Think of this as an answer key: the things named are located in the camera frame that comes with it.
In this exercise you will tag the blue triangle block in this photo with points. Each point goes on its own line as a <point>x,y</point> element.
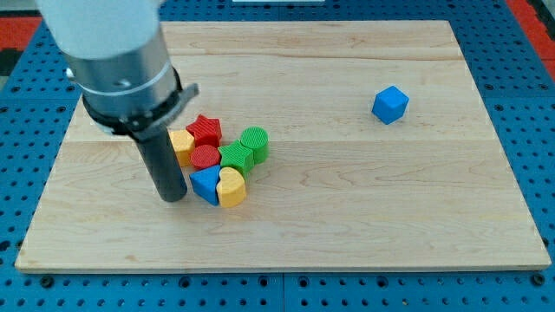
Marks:
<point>204,183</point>

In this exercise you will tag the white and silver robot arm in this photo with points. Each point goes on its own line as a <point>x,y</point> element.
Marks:
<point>116,53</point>

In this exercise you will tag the green cylinder block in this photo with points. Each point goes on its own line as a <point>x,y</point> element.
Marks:
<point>256,138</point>

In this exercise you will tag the green star block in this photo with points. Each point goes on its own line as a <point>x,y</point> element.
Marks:
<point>238,157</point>

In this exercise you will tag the yellow heart block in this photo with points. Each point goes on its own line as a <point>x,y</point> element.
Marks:
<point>231,189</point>

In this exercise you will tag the wooden board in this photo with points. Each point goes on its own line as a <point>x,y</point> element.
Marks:
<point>340,190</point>

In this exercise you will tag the red cylinder block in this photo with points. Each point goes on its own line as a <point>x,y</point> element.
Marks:
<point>205,156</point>

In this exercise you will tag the red star block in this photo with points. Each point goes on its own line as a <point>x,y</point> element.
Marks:
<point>206,131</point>

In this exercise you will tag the yellow hexagon block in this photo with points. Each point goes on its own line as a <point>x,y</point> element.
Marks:
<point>183,145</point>

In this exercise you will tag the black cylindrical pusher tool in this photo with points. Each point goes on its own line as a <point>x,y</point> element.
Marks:
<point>161,162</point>

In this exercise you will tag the blue cube block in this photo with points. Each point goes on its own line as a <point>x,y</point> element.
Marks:
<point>390,105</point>

